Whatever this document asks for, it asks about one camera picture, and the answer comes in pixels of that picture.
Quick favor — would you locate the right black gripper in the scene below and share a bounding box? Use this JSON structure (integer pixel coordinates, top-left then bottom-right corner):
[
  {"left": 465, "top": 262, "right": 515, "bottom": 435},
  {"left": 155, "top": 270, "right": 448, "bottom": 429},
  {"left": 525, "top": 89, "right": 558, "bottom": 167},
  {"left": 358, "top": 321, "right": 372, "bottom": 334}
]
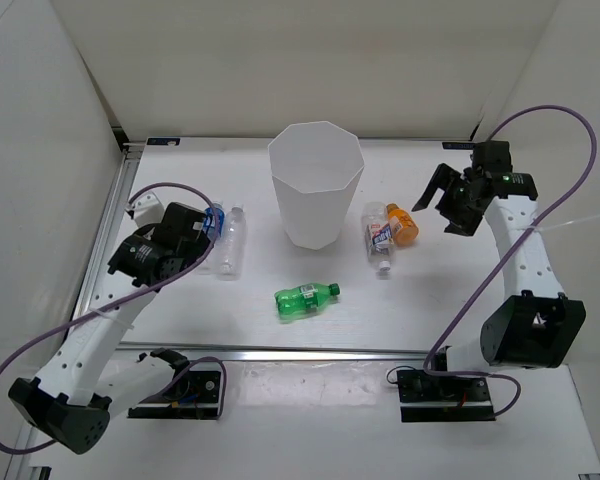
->
[{"left": 411, "top": 163, "right": 482, "bottom": 237}]

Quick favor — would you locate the orange plastic bottle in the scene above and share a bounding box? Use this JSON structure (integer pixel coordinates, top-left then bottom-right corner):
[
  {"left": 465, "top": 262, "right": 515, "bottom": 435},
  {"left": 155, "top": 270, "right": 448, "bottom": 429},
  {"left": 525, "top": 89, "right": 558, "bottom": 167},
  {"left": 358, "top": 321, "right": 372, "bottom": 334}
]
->
[{"left": 386, "top": 203, "right": 419, "bottom": 248}]

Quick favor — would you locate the clear bottle blue white label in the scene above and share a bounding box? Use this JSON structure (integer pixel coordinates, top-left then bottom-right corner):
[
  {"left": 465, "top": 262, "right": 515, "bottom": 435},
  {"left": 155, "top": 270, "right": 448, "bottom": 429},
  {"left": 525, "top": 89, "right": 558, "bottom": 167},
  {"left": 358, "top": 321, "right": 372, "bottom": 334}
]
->
[{"left": 361, "top": 202, "right": 394, "bottom": 276}]

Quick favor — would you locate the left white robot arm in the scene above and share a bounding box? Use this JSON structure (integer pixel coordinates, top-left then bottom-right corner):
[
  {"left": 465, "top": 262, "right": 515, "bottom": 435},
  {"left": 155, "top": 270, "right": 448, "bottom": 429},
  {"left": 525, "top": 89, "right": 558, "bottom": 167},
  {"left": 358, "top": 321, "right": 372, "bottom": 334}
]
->
[{"left": 8, "top": 201, "right": 222, "bottom": 454}]

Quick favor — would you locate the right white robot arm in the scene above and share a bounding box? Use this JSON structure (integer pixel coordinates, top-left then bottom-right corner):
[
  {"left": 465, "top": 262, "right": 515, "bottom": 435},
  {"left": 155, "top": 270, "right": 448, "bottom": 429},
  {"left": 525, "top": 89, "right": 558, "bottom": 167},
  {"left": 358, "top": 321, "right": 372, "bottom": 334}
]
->
[{"left": 414, "top": 141, "right": 586, "bottom": 400}]

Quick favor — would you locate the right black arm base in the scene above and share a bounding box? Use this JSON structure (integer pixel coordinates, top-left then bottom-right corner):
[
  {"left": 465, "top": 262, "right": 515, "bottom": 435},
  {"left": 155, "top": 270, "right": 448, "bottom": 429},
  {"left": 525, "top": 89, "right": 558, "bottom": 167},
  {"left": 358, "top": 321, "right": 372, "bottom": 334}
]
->
[{"left": 386, "top": 366, "right": 495, "bottom": 423}]

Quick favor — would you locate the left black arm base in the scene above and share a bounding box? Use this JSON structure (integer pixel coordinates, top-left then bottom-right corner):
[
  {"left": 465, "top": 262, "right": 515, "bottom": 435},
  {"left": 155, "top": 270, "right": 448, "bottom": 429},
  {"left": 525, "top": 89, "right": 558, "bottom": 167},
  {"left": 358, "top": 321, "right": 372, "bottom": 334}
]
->
[{"left": 127, "top": 348, "right": 228, "bottom": 421}]

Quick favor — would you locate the white faceted plastic bin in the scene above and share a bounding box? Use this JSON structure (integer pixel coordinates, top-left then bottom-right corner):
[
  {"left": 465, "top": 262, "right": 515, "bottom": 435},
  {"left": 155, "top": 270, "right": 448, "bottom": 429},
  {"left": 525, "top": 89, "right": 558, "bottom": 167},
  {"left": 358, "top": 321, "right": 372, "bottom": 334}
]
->
[{"left": 268, "top": 121, "right": 365, "bottom": 250}]

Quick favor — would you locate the clear plastic water bottle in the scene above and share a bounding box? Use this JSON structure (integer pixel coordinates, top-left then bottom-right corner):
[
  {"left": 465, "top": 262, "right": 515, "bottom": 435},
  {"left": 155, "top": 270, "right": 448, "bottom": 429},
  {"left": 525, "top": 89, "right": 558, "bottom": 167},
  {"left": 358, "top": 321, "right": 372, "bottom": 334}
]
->
[{"left": 217, "top": 205, "right": 247, "bottom": 278}]

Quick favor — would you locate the green plastic bottle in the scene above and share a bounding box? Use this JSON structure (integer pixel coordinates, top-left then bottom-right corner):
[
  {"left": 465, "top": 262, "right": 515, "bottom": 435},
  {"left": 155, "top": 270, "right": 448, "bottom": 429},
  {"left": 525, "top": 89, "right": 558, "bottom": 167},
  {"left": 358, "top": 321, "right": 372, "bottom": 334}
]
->
[{"left": 274, "top": 283, "right": 341, "bottom": 320}]

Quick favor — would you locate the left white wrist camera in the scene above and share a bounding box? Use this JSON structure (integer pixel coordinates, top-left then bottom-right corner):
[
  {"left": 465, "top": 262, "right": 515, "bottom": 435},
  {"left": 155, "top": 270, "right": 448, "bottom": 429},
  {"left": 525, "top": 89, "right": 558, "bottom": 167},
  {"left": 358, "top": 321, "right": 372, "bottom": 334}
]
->
[{"left": 126, "top": 191, "right": 165, "bottom": 228}]

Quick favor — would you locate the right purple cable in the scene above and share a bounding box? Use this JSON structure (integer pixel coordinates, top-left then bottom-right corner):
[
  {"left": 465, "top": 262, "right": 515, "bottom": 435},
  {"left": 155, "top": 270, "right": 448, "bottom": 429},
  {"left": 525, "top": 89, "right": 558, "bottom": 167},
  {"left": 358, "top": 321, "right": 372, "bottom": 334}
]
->
[{"left": 422, "top": 105, "right": 598, "bottom": 417}]

